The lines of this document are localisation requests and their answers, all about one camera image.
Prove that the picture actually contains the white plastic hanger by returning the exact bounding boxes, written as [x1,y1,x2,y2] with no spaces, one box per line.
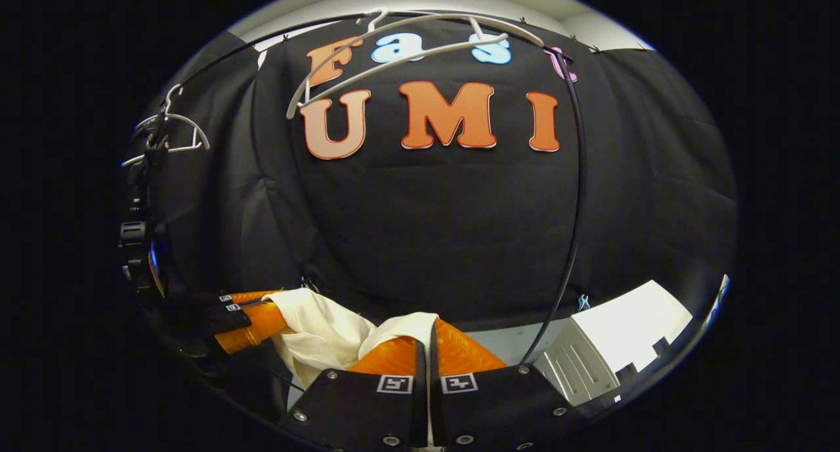
[287,9,545,119]
[121,85,211,167]

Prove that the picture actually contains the cream button shirt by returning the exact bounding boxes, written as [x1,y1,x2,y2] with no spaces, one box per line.
[262,288,439,447]

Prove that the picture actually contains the black clothes rail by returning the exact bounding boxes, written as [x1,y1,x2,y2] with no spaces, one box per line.
[184,9,588,366]

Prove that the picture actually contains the black backdrop cloth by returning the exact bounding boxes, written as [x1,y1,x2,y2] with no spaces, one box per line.
[131,16,739,328]

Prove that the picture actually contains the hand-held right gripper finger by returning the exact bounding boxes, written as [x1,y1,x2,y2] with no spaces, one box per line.
[430,318,591,452]
[283,334,429,451]

